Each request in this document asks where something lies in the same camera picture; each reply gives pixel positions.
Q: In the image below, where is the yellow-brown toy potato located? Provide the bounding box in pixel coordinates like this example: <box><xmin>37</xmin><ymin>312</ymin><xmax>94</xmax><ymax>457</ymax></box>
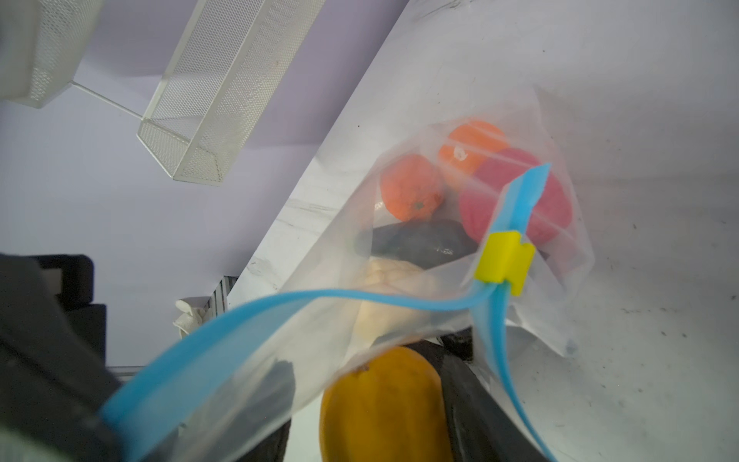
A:
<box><xmin>319</xmin><ymin>346</ymin><xmax>453</xmax><ymax>461</ymax></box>

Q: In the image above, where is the white mesh two-tier shelf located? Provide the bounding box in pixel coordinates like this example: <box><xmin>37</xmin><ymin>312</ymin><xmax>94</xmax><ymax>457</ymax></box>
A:
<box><xmin>1</xmin><ymin>1</ymin><xmax>323</xmax><ymax>185</ymax></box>

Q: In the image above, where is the white cloth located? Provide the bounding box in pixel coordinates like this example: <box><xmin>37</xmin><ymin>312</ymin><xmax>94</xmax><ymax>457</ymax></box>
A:
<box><xmin>173</xmin><ymin>296</ymin><xmax>210</xmax><ymax>339</ymax></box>

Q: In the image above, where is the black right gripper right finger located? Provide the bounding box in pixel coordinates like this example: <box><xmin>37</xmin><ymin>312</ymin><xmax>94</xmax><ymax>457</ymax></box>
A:
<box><xmin>408</xmin><ymin>341</ymin><xmax>546</xmax><ymax>462</ymax></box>

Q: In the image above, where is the pink toy fruit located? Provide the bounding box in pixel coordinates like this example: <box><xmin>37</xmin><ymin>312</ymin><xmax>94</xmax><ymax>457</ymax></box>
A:
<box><xmin>458</xmin><ymin>147</ymin><xmax>575</xmax><ymax>248</ymax></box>

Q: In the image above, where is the dark purple toy eggplant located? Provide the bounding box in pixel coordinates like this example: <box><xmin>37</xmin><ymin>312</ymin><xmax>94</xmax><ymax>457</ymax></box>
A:
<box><xmin>371</xmin><ymin>219</ymin><xmax>478</xmax><ymax>270</ymax></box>

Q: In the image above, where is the orange toy fruit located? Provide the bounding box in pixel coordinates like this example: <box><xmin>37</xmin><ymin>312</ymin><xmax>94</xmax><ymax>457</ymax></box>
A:
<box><xmin>437</xmin><ymin>119</ymin><xmax>510</xmax><ymax>192</ymax></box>
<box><xmin>379</xmin><ymin>154</ymin><xmax>445</xmax><ymax>221</ymax></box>

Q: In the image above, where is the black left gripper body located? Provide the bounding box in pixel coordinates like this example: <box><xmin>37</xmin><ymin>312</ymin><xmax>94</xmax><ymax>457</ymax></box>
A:
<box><xmin>1</xmin><ymin>254</ymin><xmax>122</xmax><ymax>461</ymax></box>

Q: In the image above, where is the clear zip bag blue zipper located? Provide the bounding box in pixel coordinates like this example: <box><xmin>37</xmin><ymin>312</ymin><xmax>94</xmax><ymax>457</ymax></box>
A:
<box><xmin>101</xmin><ymin>91</ymin><xmax>594</xmax><ymax>461</ymax></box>

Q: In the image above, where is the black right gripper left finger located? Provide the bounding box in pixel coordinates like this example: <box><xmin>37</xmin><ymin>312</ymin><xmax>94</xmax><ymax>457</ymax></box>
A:
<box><xmin>145</xmin><ymin>360</ymin><xmax>296</xmax><ymax>461</ymax></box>

